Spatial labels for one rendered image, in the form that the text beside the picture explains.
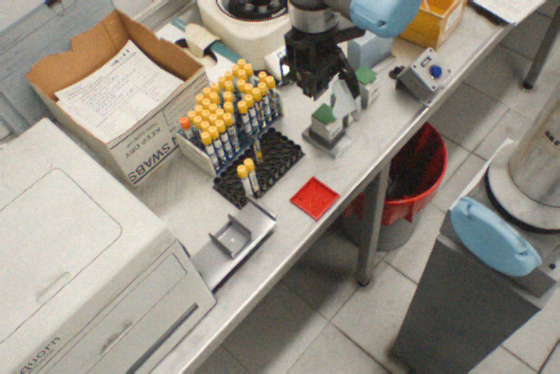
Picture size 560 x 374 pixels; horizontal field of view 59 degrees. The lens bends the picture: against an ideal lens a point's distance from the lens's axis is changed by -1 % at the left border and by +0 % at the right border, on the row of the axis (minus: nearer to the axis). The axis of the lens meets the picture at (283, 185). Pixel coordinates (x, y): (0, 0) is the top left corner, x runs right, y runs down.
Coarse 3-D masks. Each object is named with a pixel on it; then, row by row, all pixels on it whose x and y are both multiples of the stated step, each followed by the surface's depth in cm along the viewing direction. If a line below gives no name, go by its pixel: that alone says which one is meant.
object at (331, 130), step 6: (312, 120) 95; (318, 120) 93; (336, 120) 94; (342, 120) 95; (312, 126) 97; (318, 126) 95; (324, 126) 93; (330, 126) 93; (336, 126) 94; (342, 126) 97; (318, 132) 97; (324, 132) 95; (330, 132) 94; (336, 132) 96; (330, 138) 95
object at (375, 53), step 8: (368, 32) 101; (352, 40) 101; (360, 40) 100; (368, 40) 100; (376, 40) 102; (384, 40) 104; (392, 40) 106; (352, 48) 103; (360, 48) 100; (368, 48) 102; (376, 48) 104; (384, 48) 106; (392, 48) 109; (352, 56) 104; (360, 56) 102; (368, 56) 104; (376, 56) 106; (384, 56) 109; (392, 56) 110; (352, 64) 106; (360, 64) 104; (368, 64) 106; (376, 64) 109; (384, 64) 108
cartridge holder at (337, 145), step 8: (344, 128) 97; (304, 136) 100; (312, 136) 98; (320, 136) 97; (336, 136) 96; (344, 136) 99; (320, 144) 98; (328, 144) 96; (336, 144) 98; (344, 144) 98; (328, 152) 98; (336, 152) 97
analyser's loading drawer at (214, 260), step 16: (256, 208) 89; (240, 224) 84; (256, 224) 87; (272, 224) 87; (224, 240) 86; (240, 240) 86; (256, 240) 86; (208, 256) 85; (224, 256) 85; (240, 256) 84; (208, 272) 83; (224, 272) 83
